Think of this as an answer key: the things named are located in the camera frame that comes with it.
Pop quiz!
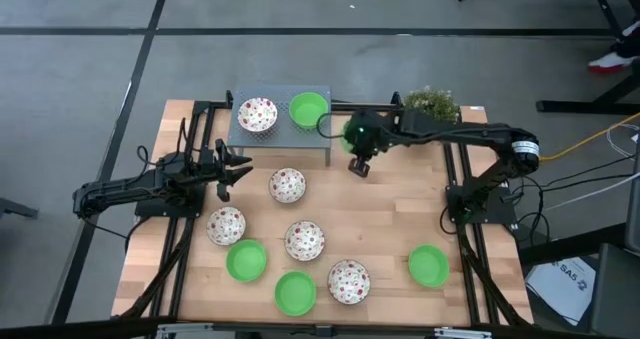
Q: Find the white printed paper sheet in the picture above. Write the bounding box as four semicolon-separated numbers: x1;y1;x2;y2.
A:
524;256;599;328

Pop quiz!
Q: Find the small potted green plant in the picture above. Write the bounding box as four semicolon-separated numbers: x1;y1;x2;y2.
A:
402;85;462;125

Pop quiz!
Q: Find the floral ceramic mini bowl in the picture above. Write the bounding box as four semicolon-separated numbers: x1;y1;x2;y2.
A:
283;220;326;263
268;167;307;204
326;259;372;306
205;206;247;247
236;96;279;133

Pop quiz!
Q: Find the green plastic mini bowl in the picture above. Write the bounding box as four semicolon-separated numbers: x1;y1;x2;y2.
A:
338;120;355;154
273;270;318;317
225;238;269;283
407;244;451;289
288;91;330;130

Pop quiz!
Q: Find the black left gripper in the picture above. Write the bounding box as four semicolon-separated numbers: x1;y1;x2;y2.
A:
198;138;255;203

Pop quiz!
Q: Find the person's foot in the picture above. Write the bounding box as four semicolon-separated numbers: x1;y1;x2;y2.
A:
587;18;640;76

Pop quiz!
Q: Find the white cable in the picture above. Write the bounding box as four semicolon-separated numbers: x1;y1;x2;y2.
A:
542;171;640;213

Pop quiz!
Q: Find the black cable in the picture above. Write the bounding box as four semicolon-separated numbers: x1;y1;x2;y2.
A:
134;145;152;171
315;111;351;140
509;156;640;230

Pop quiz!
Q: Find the yellow cable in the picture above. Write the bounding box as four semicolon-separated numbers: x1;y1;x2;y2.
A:
538;111;640;163

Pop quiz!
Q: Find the black metal stand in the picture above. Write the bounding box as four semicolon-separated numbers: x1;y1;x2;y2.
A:
535;0;640;116

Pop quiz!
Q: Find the silver aluminium bracket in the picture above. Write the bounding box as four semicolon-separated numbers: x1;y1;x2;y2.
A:
433;327;494;339
157;322;201;338

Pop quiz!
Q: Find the black aluminium rig frame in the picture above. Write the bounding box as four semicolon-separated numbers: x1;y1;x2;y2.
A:
112;89;534;339

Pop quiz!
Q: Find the dark grey box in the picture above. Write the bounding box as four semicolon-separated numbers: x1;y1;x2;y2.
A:
589;242;640;338

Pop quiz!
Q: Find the grey perforated metal shelf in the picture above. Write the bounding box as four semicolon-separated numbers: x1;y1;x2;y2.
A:
227;84;333;167

